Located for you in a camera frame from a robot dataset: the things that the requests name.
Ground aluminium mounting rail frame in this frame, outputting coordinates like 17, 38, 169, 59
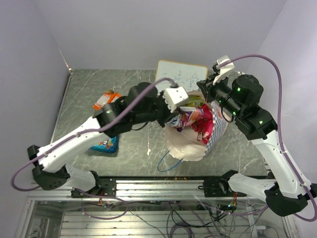
16, 177, 299, 238

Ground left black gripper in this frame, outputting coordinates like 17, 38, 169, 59
132, 89, 180, 127

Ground small whiteboard on stand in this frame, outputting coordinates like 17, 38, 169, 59
155, 60, 208, 92

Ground loose cables under frame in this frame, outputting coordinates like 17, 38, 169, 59
81, 198, 273, 238

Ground blue checkered paper bag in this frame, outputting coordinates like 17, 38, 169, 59
164, 91, 229, 165

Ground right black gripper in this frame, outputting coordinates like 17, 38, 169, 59
197, 71, 243, 118

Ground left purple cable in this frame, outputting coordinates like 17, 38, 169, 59
11, 77, 179, 220

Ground blue candy packet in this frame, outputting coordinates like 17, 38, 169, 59
90, 136, 119, 154

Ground red snack packet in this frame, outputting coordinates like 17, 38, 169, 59
191, 104, 214, 144

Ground purple snack packet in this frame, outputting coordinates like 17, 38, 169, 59
166, 107, 204, 132

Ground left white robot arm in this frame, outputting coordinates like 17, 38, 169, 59
28, 82, 188, 197

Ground purple cable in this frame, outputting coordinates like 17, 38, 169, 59
198, 54, 317, 222
11, 77, 179, 220

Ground orange snack packet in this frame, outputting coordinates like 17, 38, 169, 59
93, 90, 122, 110

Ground yellow green snack packet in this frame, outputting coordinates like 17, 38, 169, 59
183, 95, 204, 108

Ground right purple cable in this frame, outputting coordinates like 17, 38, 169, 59
198, 54, 317, 222

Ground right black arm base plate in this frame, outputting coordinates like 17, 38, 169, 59
198, 180, 234, 198

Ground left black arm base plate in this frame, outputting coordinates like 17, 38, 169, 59
71, 178, 117, 198

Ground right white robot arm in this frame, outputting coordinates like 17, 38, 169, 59
197, 74, 317, 217

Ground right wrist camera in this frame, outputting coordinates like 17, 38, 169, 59
212, 55, 235, 85

